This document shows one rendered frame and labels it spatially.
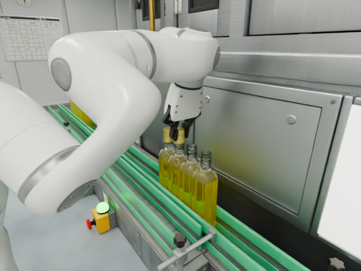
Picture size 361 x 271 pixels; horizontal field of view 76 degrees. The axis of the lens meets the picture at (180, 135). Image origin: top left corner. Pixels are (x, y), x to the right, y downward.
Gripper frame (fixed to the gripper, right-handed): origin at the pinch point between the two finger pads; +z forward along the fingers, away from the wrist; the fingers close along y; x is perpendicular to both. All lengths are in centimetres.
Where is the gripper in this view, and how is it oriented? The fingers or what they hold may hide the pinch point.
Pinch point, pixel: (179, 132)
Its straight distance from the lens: 69.6
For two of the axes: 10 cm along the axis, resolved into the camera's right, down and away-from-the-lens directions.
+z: -1.5, 8.3, 5.4
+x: 5.7, 5.2, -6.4
